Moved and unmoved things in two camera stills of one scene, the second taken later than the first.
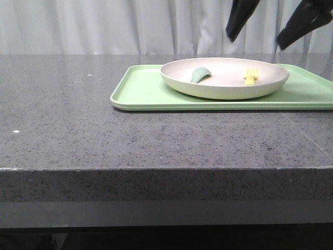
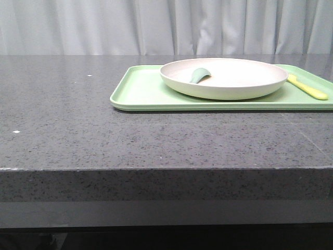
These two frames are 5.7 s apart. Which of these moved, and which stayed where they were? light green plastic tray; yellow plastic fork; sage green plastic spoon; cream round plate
Moved: yellow plastic fork
Stayed: light green plastic tray; cream round plate; sage green plastic spoon
